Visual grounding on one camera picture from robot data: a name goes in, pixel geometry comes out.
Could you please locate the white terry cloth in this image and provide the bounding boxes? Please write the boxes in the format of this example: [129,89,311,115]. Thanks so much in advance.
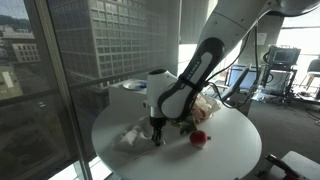
[113,116,158,154]

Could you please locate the grey office chair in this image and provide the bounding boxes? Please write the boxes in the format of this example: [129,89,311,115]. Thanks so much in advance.
[299,58,320,98]

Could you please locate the red and black hand tool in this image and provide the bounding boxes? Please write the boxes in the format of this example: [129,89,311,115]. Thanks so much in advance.
[264,153,301,180]

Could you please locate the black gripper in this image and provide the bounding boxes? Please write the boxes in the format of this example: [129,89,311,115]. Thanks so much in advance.
[148,116,167,147]

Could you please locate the white square box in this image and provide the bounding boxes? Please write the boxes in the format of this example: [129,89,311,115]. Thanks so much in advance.
[108,79,150,113]

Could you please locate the white side platform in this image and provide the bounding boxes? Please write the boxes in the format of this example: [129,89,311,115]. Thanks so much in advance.
[266,150,320,180]

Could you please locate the blue backed chair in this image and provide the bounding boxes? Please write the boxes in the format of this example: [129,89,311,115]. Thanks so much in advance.
[225,63,260,94]

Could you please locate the white round plate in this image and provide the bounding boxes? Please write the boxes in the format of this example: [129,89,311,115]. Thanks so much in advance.
[122,79,148,91]

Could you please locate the equipment cart with monitor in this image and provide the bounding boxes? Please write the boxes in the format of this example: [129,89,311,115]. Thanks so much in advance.
[261,44,303,102]

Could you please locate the red radish toy green leaves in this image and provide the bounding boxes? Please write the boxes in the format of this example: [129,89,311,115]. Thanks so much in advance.
[179,123,212,149]

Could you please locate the white plastic bag red print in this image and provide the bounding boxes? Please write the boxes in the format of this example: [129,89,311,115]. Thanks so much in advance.
[188,93,222,125]

